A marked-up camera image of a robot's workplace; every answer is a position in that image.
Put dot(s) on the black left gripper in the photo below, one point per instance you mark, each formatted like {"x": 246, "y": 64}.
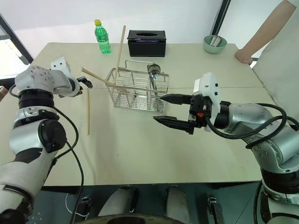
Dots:
{"x": 80, "y": 90}

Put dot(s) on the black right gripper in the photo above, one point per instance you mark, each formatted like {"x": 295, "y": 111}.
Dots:
{"x": 199, "y": 109}

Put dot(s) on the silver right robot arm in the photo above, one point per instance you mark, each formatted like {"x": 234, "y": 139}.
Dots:
{"x": 264, "y": 121}

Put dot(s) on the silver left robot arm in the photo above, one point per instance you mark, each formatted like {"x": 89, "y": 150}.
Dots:
{"x": 30, "y": 137}

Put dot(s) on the person's bare forearm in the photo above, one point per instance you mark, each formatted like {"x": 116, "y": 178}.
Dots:
{"x": 264, "y": 25}

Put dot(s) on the metal spoon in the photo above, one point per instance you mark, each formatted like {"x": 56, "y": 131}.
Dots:
{"x": 153, "y": 70}

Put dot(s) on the person's bare hand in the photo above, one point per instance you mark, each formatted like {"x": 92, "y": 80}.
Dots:
{"x": 244, "y": 57}

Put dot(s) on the wooden chopstick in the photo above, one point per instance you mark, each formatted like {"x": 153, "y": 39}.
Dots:
{"x": 95, "y": 75}
{"x": 120, "y": 49}
{"x": 88, "y": 112}

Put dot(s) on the green plastic bottle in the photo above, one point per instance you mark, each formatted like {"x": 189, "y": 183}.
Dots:
{"x": 103, "y": 39}

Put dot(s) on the black tissue box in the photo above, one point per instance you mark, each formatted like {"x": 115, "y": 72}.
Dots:
{"x": 146, "y": 44}

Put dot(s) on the green bowl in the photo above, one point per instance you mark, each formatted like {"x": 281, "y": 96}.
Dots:
{"x": 214, "y": 48}

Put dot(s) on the grey object in bowl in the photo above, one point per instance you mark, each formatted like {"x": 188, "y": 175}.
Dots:
{"x": 216, "y": 40}

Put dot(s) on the brown box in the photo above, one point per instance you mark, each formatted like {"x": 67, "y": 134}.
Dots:
{"x": 2, "y": 93}

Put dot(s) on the white rounded robot knee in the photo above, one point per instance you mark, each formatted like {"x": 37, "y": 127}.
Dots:
{"x": 177, "y": 200}
{"x": 118, "y": 201}

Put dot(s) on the person in white shirt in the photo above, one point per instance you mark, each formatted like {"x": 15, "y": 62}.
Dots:
{"x": 280, "y": 70}

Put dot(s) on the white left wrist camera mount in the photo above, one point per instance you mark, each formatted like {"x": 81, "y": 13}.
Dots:
{"x": 61, "y": 65}

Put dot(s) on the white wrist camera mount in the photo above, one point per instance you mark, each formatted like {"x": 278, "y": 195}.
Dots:
{"x": 209, "y": 87}
{"x": 61, "y": 65}

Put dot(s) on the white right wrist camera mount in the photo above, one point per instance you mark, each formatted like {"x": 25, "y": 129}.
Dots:
{"x": 209, "y": 87}

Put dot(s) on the black window frame bar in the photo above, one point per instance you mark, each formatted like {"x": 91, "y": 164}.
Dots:
{"x": 220, "y": 16}
{"x": 16, "y": 39}

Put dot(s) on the black table leg bracket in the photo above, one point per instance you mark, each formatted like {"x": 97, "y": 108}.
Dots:
{"x": 86, "y": 205}
{"x": 216, "y": 210}

